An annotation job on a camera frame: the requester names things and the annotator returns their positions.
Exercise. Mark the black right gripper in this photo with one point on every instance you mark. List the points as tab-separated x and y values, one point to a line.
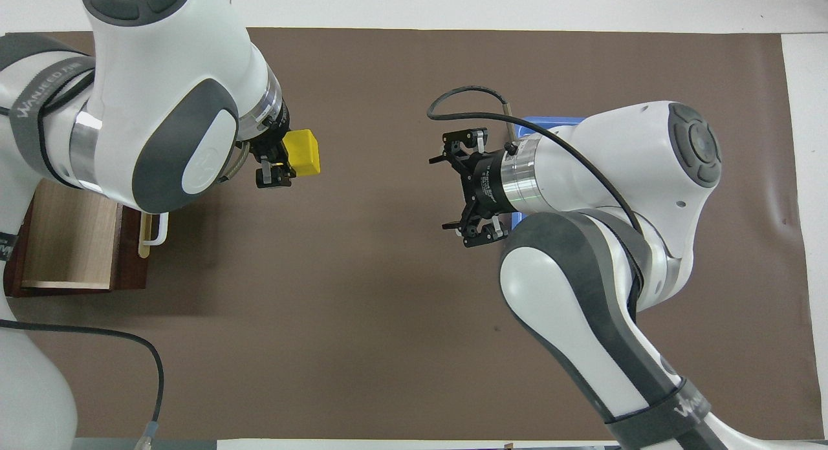
491	182

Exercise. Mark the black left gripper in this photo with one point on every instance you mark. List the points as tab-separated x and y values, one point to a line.
272	143

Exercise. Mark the yellow cube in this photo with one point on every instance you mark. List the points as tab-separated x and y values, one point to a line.
303	151

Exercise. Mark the dark wooden drawer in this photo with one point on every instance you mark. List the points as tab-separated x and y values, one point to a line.
71	236

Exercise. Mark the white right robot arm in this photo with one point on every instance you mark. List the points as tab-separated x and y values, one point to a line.
582	295

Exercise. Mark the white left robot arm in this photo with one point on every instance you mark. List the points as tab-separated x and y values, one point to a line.
162	62

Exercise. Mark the blue plastic tray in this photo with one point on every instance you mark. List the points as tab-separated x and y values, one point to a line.
550	121

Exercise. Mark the brown table mat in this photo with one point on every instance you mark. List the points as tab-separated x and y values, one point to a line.
356	308

